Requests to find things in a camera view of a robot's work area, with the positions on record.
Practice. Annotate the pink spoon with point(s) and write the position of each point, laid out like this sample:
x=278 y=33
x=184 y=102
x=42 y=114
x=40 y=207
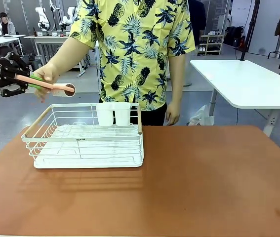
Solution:
x=63 y=90

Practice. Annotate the person's right forearm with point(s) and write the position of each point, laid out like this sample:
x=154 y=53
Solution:
x=70 y=54

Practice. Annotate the person's left forearm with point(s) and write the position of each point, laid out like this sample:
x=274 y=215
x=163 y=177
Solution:
x=176 y=76

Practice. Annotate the person's right hand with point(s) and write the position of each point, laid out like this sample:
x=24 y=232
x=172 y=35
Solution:
x=48 y=72

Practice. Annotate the person's left hand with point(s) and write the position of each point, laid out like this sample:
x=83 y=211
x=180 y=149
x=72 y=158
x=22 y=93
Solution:
x=173 y=114

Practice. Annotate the black office chair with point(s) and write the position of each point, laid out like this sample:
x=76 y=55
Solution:
x=5 y=51

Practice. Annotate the white desk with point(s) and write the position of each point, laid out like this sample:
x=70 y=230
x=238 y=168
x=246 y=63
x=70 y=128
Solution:
x=0 y=40

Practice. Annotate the white workbench with robots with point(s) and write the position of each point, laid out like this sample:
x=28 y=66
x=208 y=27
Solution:
x=48 y=40

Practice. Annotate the seated person in grey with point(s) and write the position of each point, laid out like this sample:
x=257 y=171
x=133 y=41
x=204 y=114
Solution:
x=7 y=26

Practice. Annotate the white cutlery holder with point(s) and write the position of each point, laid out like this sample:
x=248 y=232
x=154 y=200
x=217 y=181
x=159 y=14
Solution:
x=112 y=114

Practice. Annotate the white drain tray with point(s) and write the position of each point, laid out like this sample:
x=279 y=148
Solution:
x=88 y=161

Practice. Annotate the yellow pineapple print shirt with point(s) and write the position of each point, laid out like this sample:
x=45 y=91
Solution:
x=134 y=49

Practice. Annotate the black trousers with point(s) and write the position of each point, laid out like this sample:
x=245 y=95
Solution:
x=154 y=114

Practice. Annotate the standing person in black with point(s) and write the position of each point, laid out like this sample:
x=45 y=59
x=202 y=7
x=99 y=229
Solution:
x=197 y=19

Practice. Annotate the clear plastic bag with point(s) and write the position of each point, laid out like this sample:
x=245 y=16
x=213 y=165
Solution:
x=202 y=116

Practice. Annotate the wooden shoe shelf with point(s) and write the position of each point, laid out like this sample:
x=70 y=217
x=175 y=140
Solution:
x=210 y=44

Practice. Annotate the black bag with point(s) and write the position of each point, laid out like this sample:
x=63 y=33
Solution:
x=233 y=35

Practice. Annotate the large white table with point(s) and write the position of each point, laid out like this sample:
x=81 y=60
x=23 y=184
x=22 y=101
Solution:
x=248 y=81

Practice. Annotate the black pole stand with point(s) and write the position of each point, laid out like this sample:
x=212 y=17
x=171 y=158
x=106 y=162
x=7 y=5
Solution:
x=249 y=29

